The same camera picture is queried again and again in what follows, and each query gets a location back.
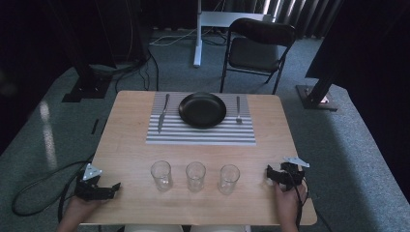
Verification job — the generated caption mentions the dark pleated curtain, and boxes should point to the dark pleated curtain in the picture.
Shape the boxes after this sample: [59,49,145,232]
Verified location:
[221,0,344,41]

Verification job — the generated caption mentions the clear drinking glass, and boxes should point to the clear drinking glass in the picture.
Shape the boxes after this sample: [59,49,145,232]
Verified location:
[185,160,207,193]
[150,159,174,192]
[218,163,242,196]

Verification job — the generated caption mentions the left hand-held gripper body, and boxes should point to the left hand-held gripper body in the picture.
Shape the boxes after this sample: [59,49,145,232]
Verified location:
[73,162,110,202]

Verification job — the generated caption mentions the silver fork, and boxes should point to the silver fork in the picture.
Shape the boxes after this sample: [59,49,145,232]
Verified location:
[235,95,244,125]

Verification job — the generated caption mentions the black stand with base plate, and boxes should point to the black stand with base plate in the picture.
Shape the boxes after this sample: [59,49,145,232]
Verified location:
[295,54,339,113]
[47,0,113,103]

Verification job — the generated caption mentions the person's left hand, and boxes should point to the person's left hand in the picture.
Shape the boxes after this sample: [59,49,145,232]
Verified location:
[65,194,102,224]

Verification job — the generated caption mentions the white floor cable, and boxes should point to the white floor cable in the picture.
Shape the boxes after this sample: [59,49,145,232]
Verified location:
[149,27,198,47]

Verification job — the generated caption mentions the person's right hand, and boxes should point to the person's right hand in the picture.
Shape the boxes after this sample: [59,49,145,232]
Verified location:
[274,181,308,223]

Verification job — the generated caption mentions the black round plate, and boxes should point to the black round plate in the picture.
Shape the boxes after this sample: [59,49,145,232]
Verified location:
[178,92,227,130]

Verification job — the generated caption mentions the black folding chair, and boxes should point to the black folding chair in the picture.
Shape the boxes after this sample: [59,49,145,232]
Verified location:
[220,17,297,96]

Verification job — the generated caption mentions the silver table knife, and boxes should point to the silver table knife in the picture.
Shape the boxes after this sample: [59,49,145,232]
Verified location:
[157,93,171,134]

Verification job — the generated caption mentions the white desk frame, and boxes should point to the white desk frame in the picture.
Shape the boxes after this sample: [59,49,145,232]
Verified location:
[192,0,269,69]

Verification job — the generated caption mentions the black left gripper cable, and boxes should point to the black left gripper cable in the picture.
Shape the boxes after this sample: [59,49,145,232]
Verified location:
[12,159,95,224]

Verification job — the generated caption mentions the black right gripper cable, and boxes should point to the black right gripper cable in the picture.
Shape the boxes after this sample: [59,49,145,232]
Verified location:
[289,172,333,232]

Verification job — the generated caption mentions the grey striped placemat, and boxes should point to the grey striped placemat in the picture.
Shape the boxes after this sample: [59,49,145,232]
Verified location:
[145,91,257,146]

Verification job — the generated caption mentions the black floor cables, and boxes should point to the black floor cables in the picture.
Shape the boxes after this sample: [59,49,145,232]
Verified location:
[90,47,161,94]

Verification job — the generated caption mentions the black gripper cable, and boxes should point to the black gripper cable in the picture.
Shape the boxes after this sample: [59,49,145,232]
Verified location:
[289,172,333,232]
[12,159,95,224]

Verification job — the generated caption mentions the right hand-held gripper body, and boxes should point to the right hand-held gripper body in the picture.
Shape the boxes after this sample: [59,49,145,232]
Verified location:
[278,156,310,191]

